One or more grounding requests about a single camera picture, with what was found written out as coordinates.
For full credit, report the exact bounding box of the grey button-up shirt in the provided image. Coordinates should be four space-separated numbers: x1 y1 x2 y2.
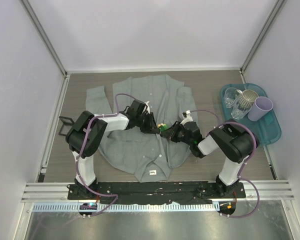
85 74 196 182

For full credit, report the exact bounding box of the metal cup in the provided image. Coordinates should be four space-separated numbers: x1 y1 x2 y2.
237 89 259 109

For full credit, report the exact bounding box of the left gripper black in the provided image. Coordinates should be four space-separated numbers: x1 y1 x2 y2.
136 112 160 135

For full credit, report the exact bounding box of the lilac plastic cup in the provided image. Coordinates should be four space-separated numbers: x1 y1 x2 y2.
247 96 274 122

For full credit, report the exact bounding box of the clear glass cup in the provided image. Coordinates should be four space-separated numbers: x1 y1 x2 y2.
231 98 252 120
223 87 242 108

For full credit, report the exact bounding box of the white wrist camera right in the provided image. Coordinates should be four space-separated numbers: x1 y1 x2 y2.
181 110 194 125

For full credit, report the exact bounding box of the teal plastic tray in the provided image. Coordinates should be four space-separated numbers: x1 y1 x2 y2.
219 83 283 145

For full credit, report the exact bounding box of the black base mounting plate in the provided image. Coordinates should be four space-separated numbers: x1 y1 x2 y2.
67 181 246 205

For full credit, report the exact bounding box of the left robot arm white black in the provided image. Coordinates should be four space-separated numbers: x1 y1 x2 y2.
65 100 160 200

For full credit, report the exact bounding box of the slotted cable duct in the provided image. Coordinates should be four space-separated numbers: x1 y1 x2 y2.
32 201 220 212

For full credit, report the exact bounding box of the colourful pompom flower brooch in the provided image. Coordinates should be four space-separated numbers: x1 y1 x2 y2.
157 123 169 132

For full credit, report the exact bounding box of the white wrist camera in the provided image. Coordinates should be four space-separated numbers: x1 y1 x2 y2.
142 101 151 114
181 110 194 125

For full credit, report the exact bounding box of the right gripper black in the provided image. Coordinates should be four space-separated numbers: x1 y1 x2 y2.
160 121 193 146

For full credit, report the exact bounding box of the clear glass cup front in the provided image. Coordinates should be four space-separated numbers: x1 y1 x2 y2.
231 98 252 120

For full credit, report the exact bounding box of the small black frame stand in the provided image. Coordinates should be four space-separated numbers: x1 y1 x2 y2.
58 116 75 137

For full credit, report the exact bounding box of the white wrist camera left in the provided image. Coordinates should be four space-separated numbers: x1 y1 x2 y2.
142 101 151 114

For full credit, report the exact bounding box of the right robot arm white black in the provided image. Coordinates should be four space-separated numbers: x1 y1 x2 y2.
159 119 260 198

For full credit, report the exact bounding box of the clear glass cup rear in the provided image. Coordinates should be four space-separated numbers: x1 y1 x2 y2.
223 87 242 108

